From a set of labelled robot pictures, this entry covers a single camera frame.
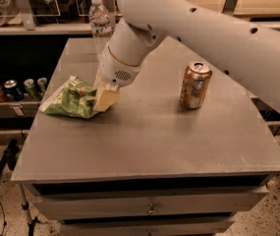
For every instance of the green jalapeno chip bag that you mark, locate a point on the green jalapeno chip bag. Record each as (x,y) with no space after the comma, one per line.
(74,98)

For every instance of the gold soda can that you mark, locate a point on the gold soda can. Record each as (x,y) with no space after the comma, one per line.
(195,84)

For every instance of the green soda can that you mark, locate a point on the green soda can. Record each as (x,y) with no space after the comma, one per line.
(31,90)

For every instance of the dark blue soda can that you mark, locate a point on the dark blue soda can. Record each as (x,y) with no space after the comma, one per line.
(13,89)

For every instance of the silver soda can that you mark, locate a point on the silver soda can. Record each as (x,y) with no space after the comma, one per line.
(42,83)

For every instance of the lower grey drawer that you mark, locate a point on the lower grey drawer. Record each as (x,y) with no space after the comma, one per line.
(156,227)

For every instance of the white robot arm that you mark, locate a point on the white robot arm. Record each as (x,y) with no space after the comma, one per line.
(250,53)

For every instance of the grey metal shelf ledge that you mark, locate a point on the grey metal shelf ledge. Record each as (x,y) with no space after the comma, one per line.
(15,109)

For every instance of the upper grey drawer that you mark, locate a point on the upper grey drawer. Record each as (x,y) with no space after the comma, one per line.
(192,201)

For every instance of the grey drawer cabinet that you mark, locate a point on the grey drawer cabinet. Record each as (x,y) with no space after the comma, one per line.
(148,142)

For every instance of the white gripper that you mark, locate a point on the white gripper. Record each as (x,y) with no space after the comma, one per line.
(116,69)

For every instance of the clear plastic water bottle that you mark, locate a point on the clear plastic water bottle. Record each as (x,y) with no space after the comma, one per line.
(99,19)

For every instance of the grey drawer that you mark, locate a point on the grey drawer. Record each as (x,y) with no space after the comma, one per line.
(156,227)
(192,201)

